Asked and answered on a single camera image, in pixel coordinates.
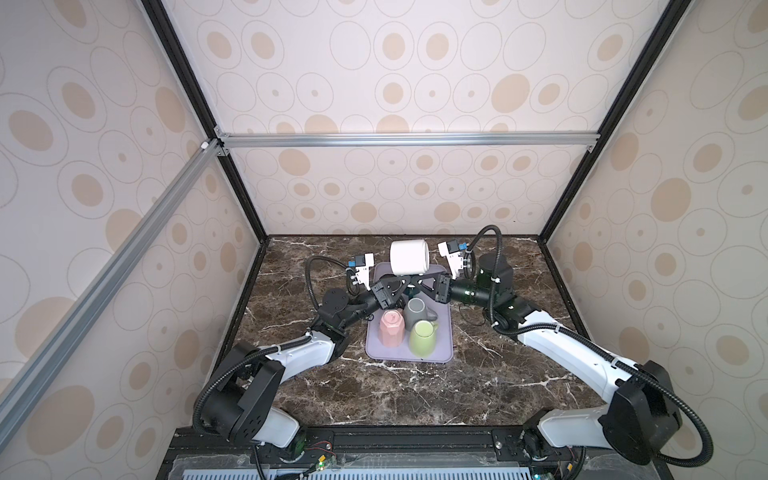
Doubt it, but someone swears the white mug red inside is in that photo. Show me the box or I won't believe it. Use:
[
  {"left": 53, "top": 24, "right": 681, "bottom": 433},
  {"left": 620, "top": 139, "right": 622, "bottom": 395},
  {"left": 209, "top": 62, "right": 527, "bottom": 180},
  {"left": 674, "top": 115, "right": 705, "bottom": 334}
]
[{"left": 389, "top": 239, "right": 430, "bottom": 276}]

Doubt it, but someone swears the light green mug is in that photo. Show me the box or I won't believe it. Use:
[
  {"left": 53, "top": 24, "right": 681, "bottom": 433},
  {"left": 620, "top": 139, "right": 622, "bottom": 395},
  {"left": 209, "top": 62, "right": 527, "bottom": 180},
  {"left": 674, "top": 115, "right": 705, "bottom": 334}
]
[{"left": 409, "top": 320, "right": 438, "bottom": 359}]

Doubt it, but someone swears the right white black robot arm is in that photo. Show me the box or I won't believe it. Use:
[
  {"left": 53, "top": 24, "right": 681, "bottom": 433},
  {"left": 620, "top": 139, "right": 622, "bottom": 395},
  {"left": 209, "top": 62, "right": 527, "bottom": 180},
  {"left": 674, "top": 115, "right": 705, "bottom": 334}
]
[{"left": 390, "top": 225, "right": 714, "bottom": 468}]

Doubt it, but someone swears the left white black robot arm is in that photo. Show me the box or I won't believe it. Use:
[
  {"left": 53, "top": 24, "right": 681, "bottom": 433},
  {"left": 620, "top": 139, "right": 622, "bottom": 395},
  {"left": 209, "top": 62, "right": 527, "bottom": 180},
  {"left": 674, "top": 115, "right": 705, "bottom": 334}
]
[{"left": 192, "top": 265, "right": 429, "bottom": 449}]

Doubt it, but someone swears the grey mug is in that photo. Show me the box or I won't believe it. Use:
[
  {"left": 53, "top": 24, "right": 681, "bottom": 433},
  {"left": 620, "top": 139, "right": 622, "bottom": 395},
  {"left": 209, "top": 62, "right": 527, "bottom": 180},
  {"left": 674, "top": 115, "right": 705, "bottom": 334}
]
[{"left": 403, "top": 298, "right": 438, "bottom": 331}]

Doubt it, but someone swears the pink faceted mug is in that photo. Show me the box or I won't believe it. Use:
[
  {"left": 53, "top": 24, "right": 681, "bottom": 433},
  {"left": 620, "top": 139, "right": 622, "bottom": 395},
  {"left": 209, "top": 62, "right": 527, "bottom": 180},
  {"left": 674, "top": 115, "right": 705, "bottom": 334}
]
[{"left": 378, "top": 309, "right": 406, "bottom": 348}]

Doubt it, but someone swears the lavender plastic tray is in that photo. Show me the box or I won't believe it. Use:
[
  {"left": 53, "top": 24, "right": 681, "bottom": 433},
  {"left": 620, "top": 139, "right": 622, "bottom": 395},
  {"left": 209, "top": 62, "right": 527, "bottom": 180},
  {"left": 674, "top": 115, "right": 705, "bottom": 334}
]
[{"left": 365, "top": 287, "right": 453, "bottom": 363}]

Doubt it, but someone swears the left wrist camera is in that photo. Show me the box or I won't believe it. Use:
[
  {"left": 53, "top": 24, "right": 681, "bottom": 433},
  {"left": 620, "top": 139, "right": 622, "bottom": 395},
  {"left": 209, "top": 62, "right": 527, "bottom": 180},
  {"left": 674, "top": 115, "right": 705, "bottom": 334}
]
[{"left": 347, "top": 253, "right": 375, "bottom": 290}]

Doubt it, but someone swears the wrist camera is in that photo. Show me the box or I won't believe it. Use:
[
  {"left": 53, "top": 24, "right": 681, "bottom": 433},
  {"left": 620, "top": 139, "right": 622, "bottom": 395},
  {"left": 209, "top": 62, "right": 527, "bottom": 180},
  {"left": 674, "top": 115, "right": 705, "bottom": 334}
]
[
  {"left": 347, "top": 253, "right": 375, "bottom": 290},
  {"left": 438, "top": 239, "right": 471, "bottom": 280}
]

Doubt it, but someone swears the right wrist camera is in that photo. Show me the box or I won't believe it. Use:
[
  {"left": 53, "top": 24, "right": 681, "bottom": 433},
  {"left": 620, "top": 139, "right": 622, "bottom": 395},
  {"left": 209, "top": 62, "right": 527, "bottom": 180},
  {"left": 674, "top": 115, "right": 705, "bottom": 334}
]
[{"left": 438, "top": 239, "right": 471, "bottom": 280}]

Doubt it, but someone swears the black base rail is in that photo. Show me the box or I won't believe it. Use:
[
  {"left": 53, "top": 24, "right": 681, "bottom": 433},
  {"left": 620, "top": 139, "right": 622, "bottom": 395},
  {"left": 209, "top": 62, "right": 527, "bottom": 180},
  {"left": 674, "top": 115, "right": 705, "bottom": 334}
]
[{"left": 157, "top": 425, "right": 672, "bottom": 479}]

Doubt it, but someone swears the horizontal aluminium rail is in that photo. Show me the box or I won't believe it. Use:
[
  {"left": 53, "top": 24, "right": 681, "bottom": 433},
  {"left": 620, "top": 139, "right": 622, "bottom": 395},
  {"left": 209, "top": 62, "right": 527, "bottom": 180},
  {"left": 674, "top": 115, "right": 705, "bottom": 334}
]
[{"left": 219, "top": 131, "right": 600, "bottom": 150}]

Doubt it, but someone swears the left black frame post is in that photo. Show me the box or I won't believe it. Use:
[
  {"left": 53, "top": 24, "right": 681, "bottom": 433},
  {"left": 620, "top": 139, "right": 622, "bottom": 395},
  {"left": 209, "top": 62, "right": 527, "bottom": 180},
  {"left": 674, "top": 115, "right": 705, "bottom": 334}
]
[{"left": 141, "top": 0, "right": 269, "bottom": 243}]

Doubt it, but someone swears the black frame post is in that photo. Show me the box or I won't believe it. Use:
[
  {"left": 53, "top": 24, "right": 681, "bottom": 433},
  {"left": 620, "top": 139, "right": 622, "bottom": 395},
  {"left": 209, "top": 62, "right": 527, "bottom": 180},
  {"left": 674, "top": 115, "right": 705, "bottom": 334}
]
[
  {"left": 141, "top": 0, "right": 269, "bottom": 243},
  {"left": 538, "top": 0, "right": 693, "bottom": 246}
]

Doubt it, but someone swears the right black frame post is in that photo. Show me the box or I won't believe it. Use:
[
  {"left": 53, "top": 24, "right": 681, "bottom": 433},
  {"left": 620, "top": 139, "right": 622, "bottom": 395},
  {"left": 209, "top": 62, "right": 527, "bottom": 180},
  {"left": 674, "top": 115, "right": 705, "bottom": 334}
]
[{"left": 538, "top": 0, "right": 693, "bottom": 246}]

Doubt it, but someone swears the left diagonal aluminium rail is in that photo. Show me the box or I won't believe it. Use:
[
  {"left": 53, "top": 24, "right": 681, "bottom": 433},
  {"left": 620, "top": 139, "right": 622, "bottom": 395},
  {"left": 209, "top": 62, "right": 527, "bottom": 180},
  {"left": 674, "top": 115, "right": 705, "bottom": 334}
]
[{"left": 1, "top": 138, "right": 221, "bottom": 448}]

